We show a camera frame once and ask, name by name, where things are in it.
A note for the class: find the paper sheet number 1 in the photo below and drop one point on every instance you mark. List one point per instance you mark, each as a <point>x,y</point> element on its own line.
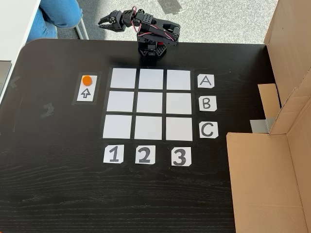
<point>113,154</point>

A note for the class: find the round orange token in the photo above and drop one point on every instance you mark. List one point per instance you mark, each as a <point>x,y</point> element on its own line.
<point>87,80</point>

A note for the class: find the grey tape on table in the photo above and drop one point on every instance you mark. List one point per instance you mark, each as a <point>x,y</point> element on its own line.
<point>258,126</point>

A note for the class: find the white desk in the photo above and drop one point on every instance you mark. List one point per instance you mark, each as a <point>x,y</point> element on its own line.
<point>14,24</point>

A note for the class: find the grey floor tape patch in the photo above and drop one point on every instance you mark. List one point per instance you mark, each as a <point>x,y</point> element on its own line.
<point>170,6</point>

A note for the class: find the paper sheet letter A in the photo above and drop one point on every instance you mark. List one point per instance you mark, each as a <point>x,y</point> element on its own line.
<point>205,81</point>

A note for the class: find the paper sheet letter B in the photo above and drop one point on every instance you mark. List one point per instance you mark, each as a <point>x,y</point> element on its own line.
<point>207,103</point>

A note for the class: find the white arrow paper sheet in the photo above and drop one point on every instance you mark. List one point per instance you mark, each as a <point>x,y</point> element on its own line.
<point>86,93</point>

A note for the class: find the paper sheet number 2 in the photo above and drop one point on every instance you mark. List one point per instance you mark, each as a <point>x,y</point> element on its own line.
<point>145,154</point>

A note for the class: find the grey tape on cardboard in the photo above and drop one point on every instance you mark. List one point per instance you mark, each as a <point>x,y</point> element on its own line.
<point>271,122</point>

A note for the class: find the paper sheet number 3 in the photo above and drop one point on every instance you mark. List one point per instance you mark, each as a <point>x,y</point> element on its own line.
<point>181,156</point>

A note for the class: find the white chair leg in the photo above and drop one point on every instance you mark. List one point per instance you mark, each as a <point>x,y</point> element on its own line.
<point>82,30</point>

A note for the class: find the paper sheet letter C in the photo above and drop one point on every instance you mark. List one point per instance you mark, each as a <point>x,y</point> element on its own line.
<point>208,130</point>

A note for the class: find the brown cardboard panel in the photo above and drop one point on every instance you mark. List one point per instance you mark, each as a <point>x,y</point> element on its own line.
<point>291,36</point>
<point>262,182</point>

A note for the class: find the person's leg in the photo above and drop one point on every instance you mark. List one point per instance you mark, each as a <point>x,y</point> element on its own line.
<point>56,12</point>

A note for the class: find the white nine-square grid sheet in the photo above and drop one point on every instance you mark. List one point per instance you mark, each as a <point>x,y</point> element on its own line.
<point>149,103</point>

